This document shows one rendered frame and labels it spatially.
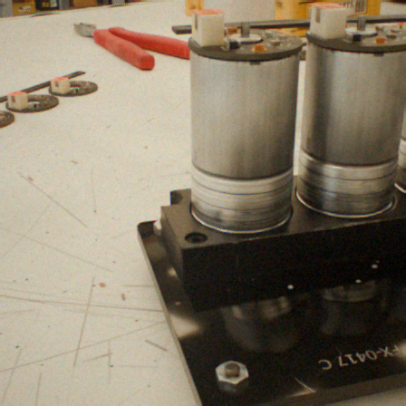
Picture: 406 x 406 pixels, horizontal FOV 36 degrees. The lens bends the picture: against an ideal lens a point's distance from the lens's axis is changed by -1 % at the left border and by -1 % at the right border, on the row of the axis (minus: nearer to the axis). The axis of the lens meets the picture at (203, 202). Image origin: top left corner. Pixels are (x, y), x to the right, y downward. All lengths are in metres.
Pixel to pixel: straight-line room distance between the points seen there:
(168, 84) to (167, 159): 0.10
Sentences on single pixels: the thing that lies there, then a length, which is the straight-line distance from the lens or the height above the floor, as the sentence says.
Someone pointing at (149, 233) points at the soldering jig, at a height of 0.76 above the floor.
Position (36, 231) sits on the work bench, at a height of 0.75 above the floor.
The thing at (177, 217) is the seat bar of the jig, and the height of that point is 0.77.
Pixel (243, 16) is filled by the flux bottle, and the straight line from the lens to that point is 0.30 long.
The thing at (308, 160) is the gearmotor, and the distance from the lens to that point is 0.15.
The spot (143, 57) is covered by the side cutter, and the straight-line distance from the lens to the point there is 0.35.
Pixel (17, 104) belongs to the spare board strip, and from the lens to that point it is 0.30.
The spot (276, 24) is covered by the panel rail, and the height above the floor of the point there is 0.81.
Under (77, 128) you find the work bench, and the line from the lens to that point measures 0.27.
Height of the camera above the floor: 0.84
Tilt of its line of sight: 27 degrees down
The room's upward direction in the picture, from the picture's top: straight up
